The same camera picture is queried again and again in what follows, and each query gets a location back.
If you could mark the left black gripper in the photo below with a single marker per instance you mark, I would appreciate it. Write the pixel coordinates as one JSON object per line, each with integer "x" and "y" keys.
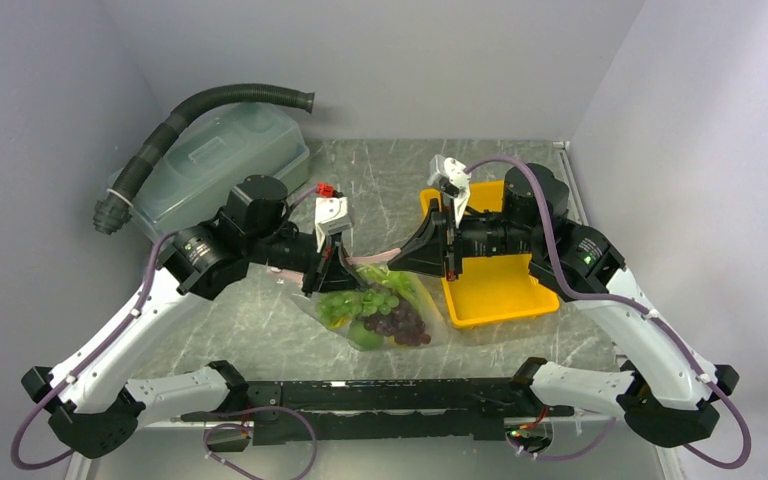
{"x": 331, "y": 273}

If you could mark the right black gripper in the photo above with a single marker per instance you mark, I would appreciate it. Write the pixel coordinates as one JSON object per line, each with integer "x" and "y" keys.
{"x": 431, "y": 244}

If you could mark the clear pink zip top bag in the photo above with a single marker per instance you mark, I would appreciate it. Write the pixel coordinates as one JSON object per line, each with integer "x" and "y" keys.
{"x": 292, "y": 283}

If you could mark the yellow plastic tray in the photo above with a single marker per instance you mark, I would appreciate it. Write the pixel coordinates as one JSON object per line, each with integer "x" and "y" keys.
{"x": 493, "y": 287}

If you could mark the purple grape bunch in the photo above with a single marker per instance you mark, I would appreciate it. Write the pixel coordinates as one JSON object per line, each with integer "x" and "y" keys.
{"x": 401, "y": 322}

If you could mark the green grape bunch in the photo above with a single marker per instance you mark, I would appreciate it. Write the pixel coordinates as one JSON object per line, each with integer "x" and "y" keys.
{"x": 337, "y": 309}

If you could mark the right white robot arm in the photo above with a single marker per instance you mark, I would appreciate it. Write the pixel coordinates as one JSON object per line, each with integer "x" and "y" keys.
{"x": 665, "y": 392}

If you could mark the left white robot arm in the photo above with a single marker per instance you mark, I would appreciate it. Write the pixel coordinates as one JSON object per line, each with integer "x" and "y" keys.
{"x": 92, "y": 400}

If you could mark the clear lidded storage box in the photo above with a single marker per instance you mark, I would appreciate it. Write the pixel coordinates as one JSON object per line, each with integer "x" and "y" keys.
{"x": 194, "y": 178}

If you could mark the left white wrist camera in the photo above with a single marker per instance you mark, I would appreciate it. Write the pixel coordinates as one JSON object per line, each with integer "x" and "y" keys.
{"x": 332, "y": 213}

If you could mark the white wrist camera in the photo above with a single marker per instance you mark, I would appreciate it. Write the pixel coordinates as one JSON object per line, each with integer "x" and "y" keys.
{"x": 449, "y": 176}
{"x": 332, "y": 213}

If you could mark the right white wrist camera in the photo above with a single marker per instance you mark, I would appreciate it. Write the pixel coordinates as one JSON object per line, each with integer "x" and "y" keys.
{"x": 449, "y": 176}

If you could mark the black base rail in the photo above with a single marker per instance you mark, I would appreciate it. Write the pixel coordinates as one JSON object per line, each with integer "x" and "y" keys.
{"x": 284, "y": 411}

